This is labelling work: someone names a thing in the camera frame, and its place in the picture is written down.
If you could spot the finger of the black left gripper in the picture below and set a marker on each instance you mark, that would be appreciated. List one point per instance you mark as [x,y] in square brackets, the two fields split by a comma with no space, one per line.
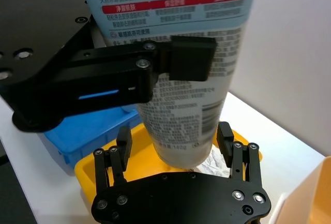
[91,37]
[191,58]

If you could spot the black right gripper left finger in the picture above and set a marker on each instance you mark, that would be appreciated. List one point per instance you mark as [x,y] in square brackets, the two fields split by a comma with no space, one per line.
[122,151]

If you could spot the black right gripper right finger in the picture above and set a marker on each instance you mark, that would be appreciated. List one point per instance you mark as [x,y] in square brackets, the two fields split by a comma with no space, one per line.
[245,162]

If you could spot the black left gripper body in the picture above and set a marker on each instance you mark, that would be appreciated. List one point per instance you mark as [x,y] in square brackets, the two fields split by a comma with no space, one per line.
[38,27]

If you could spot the white and blue cosmetic tube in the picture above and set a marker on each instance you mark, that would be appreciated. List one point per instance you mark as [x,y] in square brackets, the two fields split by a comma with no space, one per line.
[181,120]

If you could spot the yellow plastic bin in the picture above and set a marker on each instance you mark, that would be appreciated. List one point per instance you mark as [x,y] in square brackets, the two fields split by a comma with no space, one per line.
[144,156]

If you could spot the white printed packet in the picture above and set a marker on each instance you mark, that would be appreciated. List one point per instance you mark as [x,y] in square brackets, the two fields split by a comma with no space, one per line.
[214,164]

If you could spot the blue plastic bin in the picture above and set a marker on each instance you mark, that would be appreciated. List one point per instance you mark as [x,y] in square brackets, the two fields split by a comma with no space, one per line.
[77,141]

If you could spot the tan cardboard box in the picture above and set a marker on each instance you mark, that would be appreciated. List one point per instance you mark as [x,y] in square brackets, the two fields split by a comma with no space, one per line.
[310,195]

